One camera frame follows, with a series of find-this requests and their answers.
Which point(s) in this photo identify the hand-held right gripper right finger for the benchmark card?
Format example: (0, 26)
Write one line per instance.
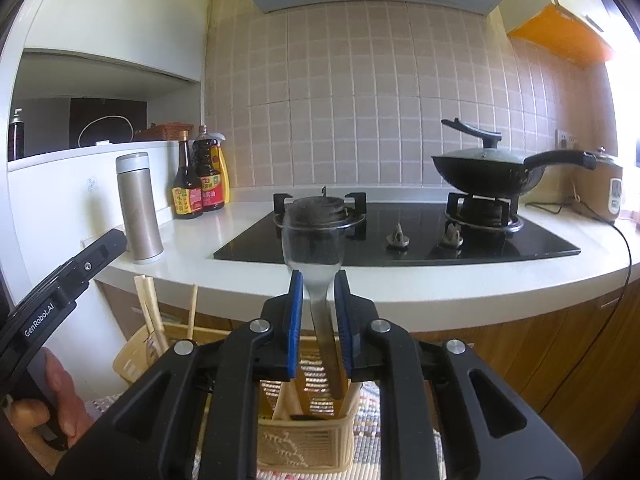
(346, 330)

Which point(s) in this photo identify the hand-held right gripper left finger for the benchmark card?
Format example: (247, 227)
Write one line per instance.
(295, 325)

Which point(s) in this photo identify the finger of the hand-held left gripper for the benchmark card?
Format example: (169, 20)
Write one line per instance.
(105, 250)

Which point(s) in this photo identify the clear plastic spoon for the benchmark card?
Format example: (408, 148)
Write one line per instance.
(320, 310)

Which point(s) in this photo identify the wooden chopstick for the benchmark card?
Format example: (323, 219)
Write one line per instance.
(157, 317)
(147, 315)
(192, 310)

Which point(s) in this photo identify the yellow plastic utensil basket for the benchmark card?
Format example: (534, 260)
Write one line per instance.
(300, 445)

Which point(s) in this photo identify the person's left hand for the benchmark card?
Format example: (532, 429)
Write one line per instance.
(67, 402)

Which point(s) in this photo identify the steel thermos flask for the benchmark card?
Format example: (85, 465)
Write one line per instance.
(140, 210)

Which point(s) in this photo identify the black glass gas stove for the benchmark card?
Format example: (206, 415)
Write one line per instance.
(400, 255)

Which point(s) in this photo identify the small dark soy sauce bottle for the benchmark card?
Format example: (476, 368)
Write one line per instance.
(186, 190)

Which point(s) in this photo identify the grey stove knob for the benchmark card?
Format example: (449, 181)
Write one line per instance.
(451, 236)
(399, 237)

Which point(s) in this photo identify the large red label sauce bottle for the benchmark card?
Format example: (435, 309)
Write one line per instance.
(207, 180)

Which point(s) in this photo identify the brown wicker basket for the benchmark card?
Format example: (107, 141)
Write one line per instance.
(165, 131)

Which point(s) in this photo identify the yellow spray bottle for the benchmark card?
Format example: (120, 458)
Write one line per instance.
(223, 170)

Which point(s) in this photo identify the dark bottle with pump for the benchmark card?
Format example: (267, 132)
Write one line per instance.
(16, 137)

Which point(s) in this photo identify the black wok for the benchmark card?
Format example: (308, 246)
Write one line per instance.
(480, 175)

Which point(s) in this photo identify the wooden base cabinet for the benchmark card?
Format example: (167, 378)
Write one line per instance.
(575, 350)

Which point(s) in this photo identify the black wok lid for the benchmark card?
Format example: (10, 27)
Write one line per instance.
(480, 142)

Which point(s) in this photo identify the beige rice cooker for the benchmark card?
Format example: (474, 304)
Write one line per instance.
(600, 190)

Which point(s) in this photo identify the white wall cabinet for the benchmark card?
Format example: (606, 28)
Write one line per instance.
(125, 15)

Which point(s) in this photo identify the white wall socket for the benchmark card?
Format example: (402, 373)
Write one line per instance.
(566, 139)

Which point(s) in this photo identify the orange wall cabinet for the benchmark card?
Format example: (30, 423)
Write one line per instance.
(565, 30)

